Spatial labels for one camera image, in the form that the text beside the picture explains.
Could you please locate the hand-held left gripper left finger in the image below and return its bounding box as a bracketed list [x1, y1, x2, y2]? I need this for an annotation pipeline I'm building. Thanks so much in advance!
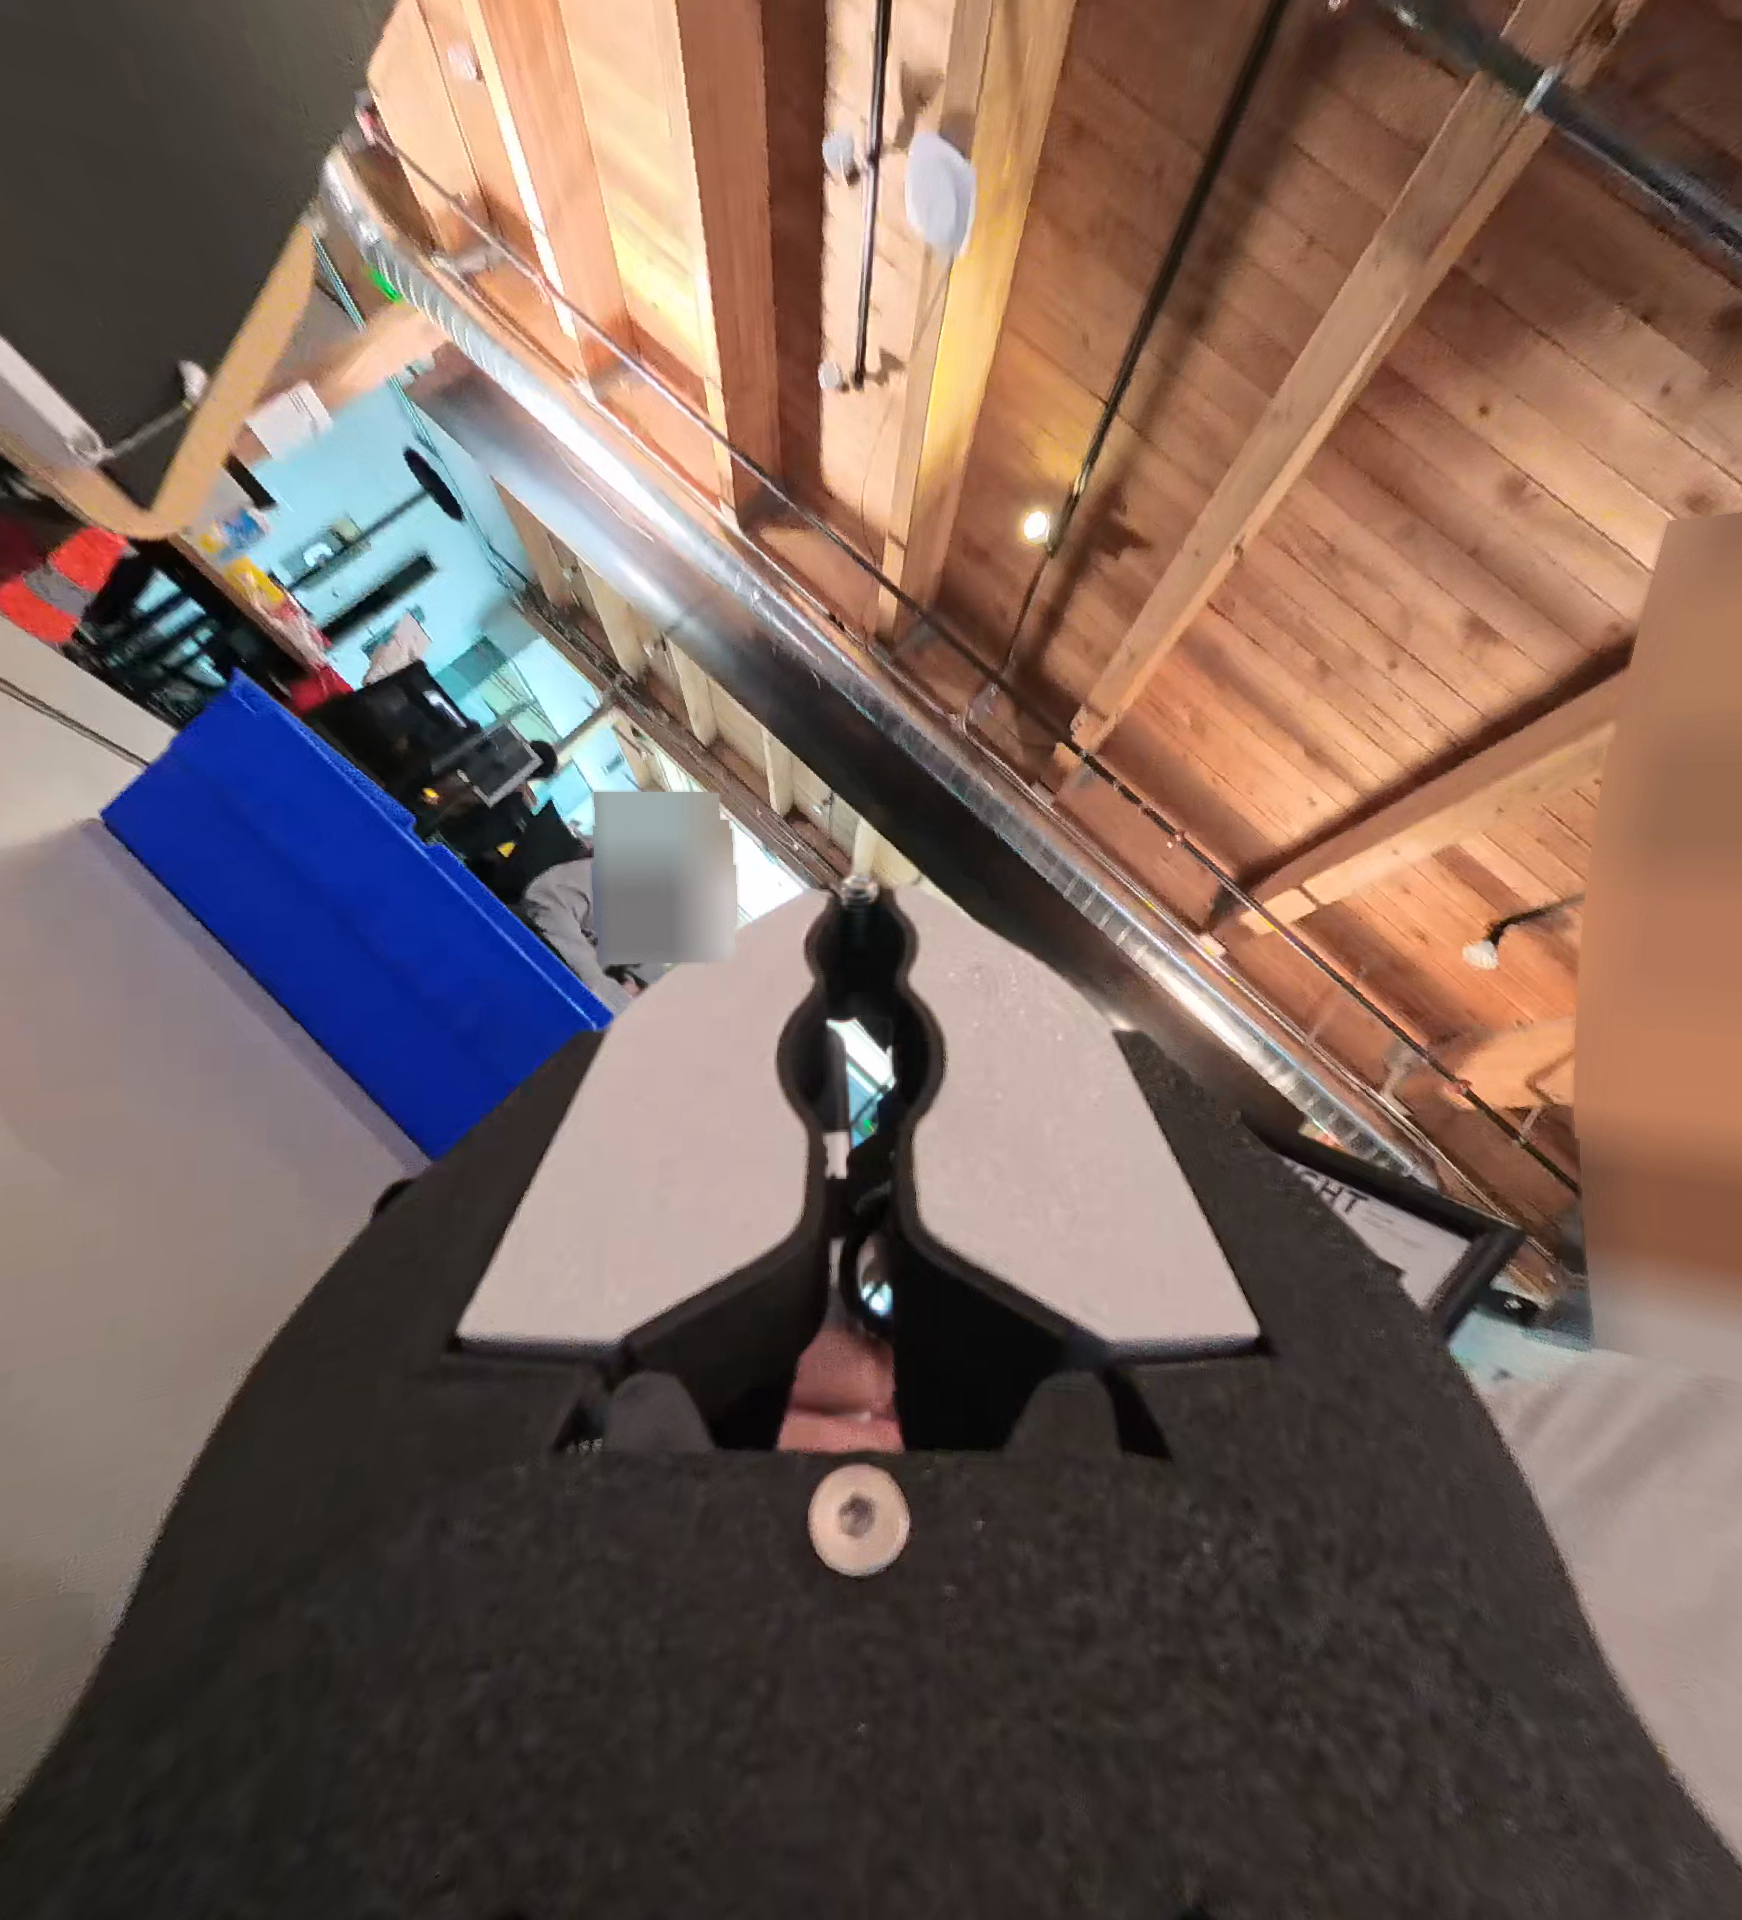
[455, 896, 836, 1452]

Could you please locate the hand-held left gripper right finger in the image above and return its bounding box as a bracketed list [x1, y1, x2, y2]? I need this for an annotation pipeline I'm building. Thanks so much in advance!
[893, 889, 1262, 1454]

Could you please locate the blue plastic bin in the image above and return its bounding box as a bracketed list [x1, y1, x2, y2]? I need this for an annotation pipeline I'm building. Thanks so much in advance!
[102, 672, 615, 1159]

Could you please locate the black-framed marker sign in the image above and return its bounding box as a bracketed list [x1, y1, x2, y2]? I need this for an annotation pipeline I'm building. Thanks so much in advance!
[1247, 1118, 1528, 1341]

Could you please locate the black round-top stand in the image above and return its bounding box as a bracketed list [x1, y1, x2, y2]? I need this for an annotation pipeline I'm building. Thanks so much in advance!
[307, 448, 466, 566]

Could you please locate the orange traffic cone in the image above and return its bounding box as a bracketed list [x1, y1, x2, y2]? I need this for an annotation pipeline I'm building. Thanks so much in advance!
[0, 525, 133, 650]

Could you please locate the white ceiling disc device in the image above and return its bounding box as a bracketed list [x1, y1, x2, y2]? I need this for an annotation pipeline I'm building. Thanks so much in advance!
[902, 128, 982, 261]

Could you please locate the wood-rimmed black tablet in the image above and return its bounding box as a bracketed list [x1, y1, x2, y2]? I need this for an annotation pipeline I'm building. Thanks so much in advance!
[0, 0, 400, 542]

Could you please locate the silver ventilation duct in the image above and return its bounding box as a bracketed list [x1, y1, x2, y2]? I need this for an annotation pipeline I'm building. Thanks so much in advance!
[323, 143, 1442, 1187]

